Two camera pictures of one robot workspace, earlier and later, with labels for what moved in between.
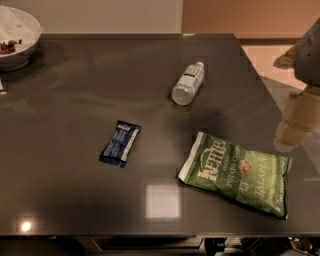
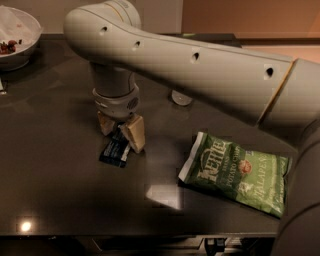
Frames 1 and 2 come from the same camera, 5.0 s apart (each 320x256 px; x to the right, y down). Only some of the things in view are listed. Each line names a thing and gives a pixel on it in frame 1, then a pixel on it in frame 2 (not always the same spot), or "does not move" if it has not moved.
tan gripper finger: x=302 y=120 → x=121 y=107
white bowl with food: x=19 y=37 does not move
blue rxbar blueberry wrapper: x=120 y=144 does not move
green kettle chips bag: x=256 y=180 does not move
